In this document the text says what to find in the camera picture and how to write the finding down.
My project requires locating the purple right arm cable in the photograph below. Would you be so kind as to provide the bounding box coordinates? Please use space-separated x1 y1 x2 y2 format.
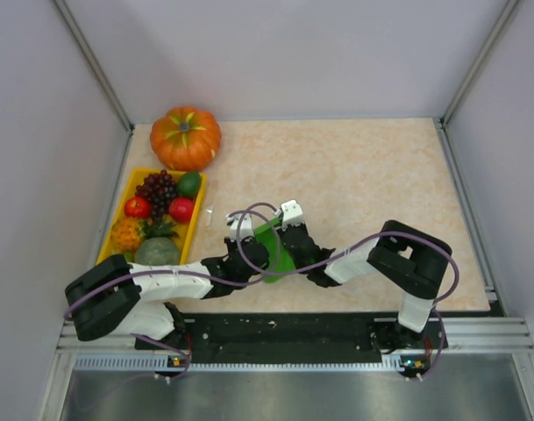
236 202 460 382

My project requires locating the green paper box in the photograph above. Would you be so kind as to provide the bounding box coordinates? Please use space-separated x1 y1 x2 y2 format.
254 223 295 283

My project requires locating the grey slotted cable duct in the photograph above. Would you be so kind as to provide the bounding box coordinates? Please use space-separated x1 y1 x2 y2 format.
74 353 412 373

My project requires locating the aluminium corner post left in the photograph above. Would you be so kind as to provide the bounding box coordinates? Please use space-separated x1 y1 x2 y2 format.
50 0 134 134

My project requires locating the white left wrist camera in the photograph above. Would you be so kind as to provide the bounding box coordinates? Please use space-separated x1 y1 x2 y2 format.
225 213 255 242

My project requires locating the aluminium corner post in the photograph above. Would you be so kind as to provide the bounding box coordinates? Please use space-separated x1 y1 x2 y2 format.
439 0 524 127
50 0 134 134

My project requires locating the dark purple grape bunch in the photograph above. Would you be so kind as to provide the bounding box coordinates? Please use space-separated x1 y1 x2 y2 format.
135 170 178 220

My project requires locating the green lime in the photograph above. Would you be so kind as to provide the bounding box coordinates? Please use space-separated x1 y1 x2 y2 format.
177 171 202 198

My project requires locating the yellow plastic tray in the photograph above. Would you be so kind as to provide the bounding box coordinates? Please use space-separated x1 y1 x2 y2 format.
96 168 207 265

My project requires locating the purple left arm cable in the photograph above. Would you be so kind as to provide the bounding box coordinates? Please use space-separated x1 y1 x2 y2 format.
63 211 294 321

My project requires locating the aluminium corner post right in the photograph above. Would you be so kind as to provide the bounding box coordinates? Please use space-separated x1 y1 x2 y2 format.
439 0 524 127

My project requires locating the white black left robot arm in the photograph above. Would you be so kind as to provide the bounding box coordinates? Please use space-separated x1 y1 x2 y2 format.
64 238 270 348

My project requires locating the red apple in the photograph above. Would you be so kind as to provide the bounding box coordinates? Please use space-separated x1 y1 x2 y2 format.
124 196 152 218

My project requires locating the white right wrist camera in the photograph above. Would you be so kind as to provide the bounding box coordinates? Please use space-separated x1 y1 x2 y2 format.
274 199 305 231

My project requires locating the orange pineapple with leaves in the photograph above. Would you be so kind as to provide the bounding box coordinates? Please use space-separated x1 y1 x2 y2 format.
110 217 179 253

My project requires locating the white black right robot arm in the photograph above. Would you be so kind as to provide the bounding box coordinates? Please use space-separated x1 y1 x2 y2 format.
278 220 459 353

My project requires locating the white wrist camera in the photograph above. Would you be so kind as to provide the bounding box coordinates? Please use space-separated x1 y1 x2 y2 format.
274 199 305 231
225 213 255 242

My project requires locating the orange pumpkin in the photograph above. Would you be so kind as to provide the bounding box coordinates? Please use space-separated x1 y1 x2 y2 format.
150 106 222 171

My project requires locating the grey green melon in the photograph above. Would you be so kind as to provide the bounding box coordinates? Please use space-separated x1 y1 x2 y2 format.
134 238 181 266

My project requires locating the small white paper scrap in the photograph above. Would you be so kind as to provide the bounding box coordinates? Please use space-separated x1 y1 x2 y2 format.
203 205 215 227

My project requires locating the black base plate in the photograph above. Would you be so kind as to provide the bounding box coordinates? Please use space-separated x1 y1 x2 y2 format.
134 310 452 364

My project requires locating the red tomato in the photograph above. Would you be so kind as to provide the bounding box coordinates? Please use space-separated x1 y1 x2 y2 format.
168 197 195 224

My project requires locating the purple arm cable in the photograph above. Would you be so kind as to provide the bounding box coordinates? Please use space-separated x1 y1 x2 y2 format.
236 202 460 382
63 211 294 321

